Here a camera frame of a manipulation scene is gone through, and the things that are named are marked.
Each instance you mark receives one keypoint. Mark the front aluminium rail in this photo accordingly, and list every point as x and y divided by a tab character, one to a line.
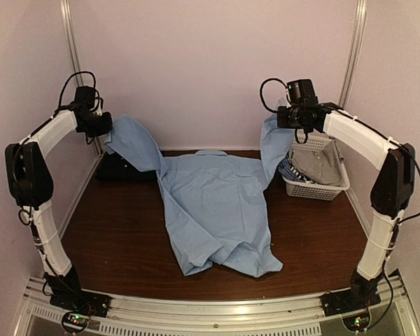
298	315

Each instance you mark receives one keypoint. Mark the grey shirt in basket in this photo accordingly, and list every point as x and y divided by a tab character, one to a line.
323	167

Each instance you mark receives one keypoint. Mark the folded black shirt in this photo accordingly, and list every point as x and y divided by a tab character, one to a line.
113	167

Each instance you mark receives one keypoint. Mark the right round controller board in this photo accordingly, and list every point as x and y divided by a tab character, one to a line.
357	322

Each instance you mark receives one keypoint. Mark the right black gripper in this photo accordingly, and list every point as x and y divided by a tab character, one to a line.
283	121

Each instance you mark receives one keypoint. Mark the blue checkered shirt in basket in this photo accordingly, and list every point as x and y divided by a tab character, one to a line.
289	172

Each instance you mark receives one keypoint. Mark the left aluminium frame post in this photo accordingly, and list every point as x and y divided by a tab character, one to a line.
68	24

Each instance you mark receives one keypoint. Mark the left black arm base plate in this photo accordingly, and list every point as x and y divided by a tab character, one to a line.
85	303

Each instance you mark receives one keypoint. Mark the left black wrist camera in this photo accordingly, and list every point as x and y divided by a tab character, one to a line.
85	95

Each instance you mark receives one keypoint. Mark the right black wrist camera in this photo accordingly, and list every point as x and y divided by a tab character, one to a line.
301	92

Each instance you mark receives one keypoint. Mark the light blue long sleeve shirt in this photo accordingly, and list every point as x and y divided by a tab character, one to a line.
215	210

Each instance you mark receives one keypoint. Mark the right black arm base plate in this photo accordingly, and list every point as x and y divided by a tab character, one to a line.
344	301

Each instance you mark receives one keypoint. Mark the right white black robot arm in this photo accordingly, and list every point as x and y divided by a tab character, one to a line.
391	192

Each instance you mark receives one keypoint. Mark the aluminium frame post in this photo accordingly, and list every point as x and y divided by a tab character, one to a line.
68	24
359	23

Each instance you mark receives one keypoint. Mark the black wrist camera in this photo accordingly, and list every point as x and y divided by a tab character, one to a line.
85	95
301	92

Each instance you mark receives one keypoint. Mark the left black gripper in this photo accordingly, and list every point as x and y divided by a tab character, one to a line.
108	127

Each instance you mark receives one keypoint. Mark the right aluminium frame post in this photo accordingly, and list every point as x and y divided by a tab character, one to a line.
359	23

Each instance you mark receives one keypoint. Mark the white plastic laundry basket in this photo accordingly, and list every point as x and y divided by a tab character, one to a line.
315	191

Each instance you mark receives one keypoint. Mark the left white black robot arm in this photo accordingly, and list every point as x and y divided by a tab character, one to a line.
31	186

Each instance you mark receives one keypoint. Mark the left round controller board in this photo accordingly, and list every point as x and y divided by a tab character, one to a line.
73	322

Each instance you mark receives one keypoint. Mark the round controller board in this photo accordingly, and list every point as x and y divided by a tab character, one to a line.
357	322
73	322

